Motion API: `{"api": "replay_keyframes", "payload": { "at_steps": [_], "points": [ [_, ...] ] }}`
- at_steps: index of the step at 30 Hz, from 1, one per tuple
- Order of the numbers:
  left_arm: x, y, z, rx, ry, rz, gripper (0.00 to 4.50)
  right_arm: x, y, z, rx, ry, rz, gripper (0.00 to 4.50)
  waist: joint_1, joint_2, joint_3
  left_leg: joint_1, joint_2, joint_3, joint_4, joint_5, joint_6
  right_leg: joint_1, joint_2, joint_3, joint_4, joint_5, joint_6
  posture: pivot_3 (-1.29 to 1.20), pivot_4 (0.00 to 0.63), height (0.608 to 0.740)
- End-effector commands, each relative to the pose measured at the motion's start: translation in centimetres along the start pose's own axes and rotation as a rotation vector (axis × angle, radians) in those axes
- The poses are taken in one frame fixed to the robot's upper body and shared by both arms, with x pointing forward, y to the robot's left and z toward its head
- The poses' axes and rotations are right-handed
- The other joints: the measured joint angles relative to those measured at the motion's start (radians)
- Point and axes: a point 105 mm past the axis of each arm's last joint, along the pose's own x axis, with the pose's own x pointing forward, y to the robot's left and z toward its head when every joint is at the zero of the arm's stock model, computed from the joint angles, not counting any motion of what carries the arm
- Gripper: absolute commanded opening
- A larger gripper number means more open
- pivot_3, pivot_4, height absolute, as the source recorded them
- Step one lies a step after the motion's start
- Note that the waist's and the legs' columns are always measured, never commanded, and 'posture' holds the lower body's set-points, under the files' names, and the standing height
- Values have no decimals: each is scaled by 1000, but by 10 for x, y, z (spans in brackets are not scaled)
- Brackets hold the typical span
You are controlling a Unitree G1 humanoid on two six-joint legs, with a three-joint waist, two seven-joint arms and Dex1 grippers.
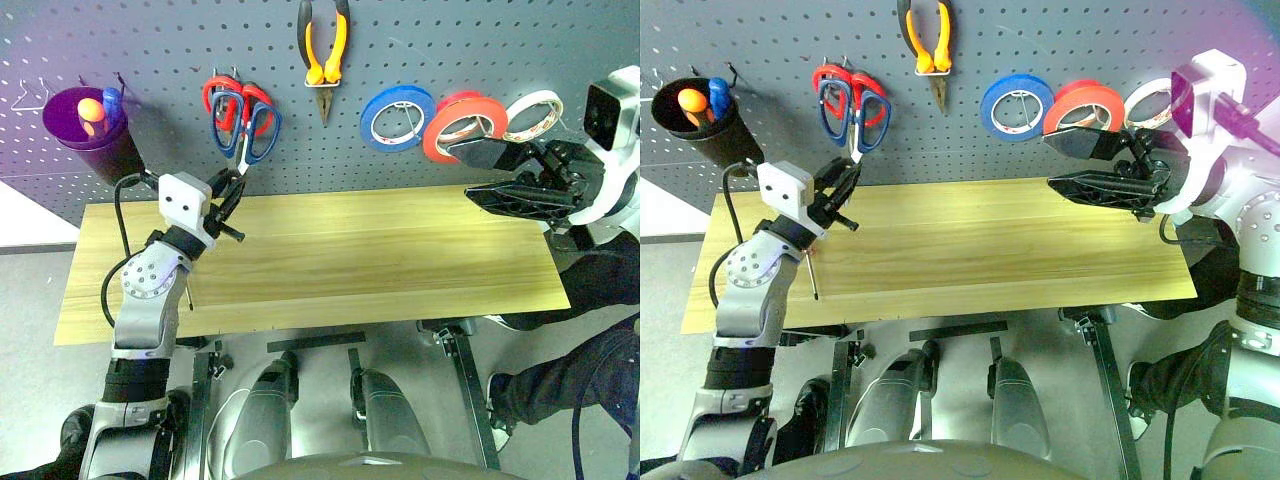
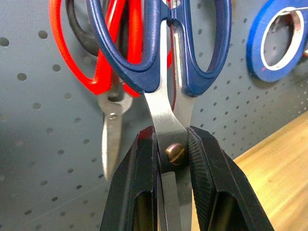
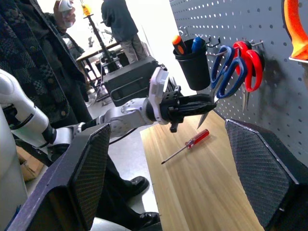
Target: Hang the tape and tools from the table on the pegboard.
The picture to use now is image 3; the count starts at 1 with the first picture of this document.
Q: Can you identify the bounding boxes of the triangular silver wire hook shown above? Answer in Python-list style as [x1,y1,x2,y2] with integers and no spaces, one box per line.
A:
[288,56,308,64]

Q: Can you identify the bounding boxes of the person in dark jacket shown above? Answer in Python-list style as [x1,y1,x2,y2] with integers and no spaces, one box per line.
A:
[100,0,148,65]

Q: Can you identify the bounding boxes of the silver double scissors hook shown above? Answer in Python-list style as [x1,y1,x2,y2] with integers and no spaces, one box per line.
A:
[206,40,264,57]

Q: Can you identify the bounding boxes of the small white handheld object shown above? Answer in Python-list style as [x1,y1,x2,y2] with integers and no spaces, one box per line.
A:
[58,0,73,13]

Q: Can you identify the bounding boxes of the orange-handled long-nose pliers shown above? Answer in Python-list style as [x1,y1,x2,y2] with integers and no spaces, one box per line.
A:
[283,0,308,61]

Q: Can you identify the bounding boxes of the person in checked coat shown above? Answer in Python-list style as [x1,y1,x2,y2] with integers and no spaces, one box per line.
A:
[0,0,161,231]

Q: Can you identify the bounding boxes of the blue-handled screwdriver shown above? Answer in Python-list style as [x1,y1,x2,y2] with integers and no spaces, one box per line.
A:
[191,36,205,54]

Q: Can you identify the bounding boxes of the red-handled scissors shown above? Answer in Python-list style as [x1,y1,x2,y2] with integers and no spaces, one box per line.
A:
[232,40,265,113]

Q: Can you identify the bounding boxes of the red-handled screwdriver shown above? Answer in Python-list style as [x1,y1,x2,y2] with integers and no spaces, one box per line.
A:
[161,128,210,166]

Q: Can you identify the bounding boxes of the orange-handled screwdriver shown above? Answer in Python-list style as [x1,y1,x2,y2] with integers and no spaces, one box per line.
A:
[171,35,187,55]

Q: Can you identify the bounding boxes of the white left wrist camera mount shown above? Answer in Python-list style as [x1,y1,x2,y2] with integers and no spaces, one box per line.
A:
[147,66,170,126]

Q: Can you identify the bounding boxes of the black equipment case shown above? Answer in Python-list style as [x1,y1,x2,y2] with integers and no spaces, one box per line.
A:
[103,56,167,107]

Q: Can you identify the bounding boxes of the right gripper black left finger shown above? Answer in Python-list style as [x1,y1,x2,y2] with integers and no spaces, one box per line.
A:
[6,123,113,231]

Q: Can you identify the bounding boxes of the grey pegboard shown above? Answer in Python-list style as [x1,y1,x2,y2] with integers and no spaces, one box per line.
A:
[169,0,308,167]

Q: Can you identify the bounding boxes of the blue-handled scissors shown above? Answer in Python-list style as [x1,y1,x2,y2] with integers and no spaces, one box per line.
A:
[196,45,248,130]

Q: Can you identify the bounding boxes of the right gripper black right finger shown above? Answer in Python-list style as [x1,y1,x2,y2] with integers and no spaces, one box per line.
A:
[225,119,308,230]

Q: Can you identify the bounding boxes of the hand of checked-coat person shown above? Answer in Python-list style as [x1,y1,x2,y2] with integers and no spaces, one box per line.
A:
[53,0,77,29]

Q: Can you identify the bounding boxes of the black tripod stand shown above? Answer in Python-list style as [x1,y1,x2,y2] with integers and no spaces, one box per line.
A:
[81,0,116,73]

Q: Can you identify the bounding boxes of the brown cardboard box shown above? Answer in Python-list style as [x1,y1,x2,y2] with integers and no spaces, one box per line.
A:
[15,145,44,182]

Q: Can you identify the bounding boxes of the black plastic tool cup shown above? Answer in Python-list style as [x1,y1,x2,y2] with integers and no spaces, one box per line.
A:
[172,38,212,91]

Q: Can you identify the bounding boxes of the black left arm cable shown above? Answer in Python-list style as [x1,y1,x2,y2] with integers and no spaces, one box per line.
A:
[109,127,140,145]

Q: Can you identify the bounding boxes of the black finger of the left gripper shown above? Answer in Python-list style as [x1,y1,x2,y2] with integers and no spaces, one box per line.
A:
[179,93,217,106]
[167,103,218,119]

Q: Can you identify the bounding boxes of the black leather shoe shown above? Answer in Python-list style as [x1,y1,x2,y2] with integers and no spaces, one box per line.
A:
[137,211,161,230]
[119,175,150,198]

